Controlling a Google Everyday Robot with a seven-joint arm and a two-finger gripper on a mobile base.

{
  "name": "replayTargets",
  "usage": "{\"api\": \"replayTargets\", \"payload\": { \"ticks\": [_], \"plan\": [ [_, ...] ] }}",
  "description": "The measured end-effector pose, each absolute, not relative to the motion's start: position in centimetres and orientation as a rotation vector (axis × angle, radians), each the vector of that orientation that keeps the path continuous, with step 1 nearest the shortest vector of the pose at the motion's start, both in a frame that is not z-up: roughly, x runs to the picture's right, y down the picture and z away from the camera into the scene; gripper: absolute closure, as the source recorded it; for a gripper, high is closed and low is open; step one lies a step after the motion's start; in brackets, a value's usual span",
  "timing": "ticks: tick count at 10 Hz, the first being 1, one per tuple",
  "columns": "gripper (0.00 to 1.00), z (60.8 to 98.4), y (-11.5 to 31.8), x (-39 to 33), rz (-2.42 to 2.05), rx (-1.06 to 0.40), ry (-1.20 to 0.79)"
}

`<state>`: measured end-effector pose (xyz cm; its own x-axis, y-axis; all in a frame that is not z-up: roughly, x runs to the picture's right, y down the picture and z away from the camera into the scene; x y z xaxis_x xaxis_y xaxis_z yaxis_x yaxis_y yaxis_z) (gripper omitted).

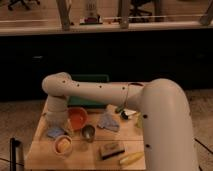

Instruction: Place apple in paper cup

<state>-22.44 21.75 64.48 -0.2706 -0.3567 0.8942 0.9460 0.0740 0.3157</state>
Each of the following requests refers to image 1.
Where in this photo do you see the yellow corn toy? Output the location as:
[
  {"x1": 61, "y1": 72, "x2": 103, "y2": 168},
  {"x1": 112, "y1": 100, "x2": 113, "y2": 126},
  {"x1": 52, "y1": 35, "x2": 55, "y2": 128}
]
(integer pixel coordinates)
[{"x1": 119, "y1": 152, "x2": 144, "y2": 165}]

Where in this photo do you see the office chair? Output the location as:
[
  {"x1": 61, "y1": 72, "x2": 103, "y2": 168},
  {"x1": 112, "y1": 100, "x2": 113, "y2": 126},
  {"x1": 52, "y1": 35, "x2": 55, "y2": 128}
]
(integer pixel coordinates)
[{"x1": 129, "y1": 0, "x2": 153, "y2": 19}]

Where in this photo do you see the green box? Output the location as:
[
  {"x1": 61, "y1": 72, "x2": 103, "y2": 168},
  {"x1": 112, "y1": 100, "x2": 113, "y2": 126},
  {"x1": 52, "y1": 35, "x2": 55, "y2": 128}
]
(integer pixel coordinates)
[{"x1": 68, "y1": 74, "x2": 109, "y2": 109}]

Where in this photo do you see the object on far shelf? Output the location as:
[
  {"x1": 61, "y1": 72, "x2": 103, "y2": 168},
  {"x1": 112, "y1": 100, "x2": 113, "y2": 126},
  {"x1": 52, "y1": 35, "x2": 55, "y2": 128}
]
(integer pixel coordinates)
[{"x1": 79, "y1": 0, "x2": 104, "y2": 26}]

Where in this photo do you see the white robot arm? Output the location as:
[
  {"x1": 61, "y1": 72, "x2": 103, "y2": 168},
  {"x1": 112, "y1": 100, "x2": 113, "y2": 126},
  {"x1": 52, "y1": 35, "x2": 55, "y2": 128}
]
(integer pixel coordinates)
[{"x1": 42, "y1": 72, "x2": 199, "y2": 171}]

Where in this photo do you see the small metal cup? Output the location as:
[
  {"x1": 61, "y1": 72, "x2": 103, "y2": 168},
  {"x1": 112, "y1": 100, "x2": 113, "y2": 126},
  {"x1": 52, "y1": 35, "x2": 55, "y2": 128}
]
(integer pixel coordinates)
[{"x1": 82, "y1": 125, "x2": 95, "y2": 143}]

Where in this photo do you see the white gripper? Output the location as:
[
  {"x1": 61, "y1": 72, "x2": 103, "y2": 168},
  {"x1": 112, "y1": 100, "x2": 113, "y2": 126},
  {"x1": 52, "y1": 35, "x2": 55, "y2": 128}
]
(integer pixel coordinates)
[{"x1": 45, "y1": 112, "x2": 73, "y2": 134}]

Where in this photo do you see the black post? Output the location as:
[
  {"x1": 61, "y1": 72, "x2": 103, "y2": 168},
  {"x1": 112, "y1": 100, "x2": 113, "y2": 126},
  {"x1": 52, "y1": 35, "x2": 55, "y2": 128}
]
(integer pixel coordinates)
[{"x1": 10, "y1": 137, "x2": 21, "y2": 171}]

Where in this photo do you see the blue gray crumpled cloth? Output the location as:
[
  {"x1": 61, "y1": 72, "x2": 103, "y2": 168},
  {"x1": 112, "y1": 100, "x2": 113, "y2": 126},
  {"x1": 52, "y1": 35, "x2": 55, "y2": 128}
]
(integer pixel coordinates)
[{"x1": 97, "y1": 112, "x2": 120, "y2": 132}]

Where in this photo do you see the green black small toy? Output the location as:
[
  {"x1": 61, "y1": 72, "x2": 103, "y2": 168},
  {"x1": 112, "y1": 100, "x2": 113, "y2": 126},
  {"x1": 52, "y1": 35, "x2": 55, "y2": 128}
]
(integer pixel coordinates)
[{"x1": 115, "y1": 106, "x2": 136, "y2": 120}]

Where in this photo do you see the orange bowl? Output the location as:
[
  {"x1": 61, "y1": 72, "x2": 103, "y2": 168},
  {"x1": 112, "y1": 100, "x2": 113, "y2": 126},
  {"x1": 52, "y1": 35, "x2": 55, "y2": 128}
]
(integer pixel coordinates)
[{"x1": 68, "y1": 107, "x2": 88, "y2": 131}]

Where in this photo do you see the paper cup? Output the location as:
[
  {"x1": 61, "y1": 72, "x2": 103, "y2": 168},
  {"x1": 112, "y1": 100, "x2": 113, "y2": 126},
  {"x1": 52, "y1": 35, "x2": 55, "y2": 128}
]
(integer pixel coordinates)
[{"x1": 53, "y1": 135, "x2": 72, "y2": 156}]

